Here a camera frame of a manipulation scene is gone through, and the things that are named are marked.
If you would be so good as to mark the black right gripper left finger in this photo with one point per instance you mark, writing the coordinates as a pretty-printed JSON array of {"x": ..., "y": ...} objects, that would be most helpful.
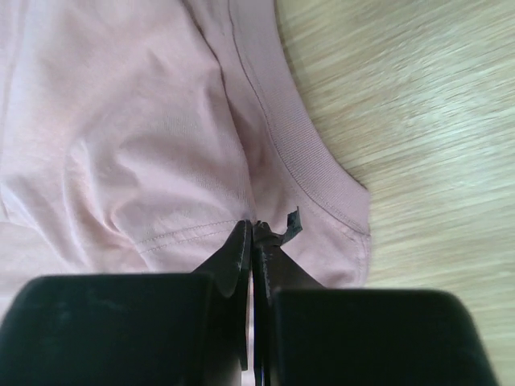
[{"x": 133, "y": 329}]

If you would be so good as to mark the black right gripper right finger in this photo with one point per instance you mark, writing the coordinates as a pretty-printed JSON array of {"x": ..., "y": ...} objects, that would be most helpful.
[{"x": 306, "y": 334}]

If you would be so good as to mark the dusty pink t shirt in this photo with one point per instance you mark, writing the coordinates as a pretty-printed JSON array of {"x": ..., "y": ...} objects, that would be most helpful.
[{"x": 135, "y": 134}]

